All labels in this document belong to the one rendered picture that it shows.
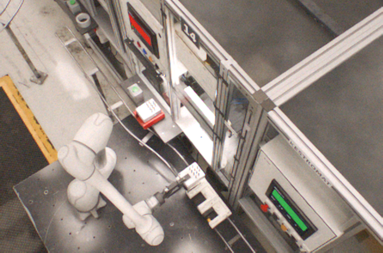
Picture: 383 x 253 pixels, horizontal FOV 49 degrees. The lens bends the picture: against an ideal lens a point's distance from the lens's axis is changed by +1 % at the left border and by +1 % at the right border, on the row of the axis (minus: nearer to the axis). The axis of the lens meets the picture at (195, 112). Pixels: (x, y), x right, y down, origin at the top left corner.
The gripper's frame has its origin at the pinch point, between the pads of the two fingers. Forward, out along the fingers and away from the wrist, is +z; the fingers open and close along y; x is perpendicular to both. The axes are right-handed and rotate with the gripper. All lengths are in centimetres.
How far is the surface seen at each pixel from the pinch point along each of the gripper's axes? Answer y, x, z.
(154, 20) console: 86, 45, 19
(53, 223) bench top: -27, 34, -77
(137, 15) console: 77, 59, 18
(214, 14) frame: 104, 20, 33
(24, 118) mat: -94, 156, -64
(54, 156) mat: -95, 109, -60
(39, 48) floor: -96, 218, -19
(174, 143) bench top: -28.4, 33.2, 14.1
